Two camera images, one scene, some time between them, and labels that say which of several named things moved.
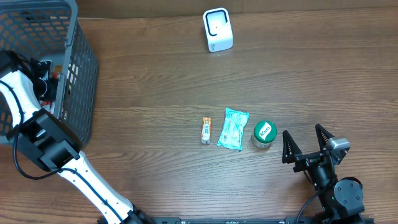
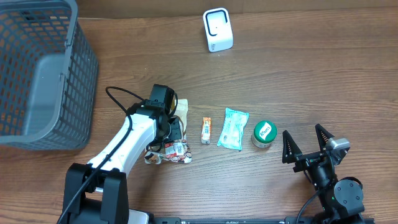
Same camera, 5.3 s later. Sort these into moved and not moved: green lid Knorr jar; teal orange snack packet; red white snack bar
Moved: red white snack bar
Not moved: green lid Knorr jar; teal orange snack packet
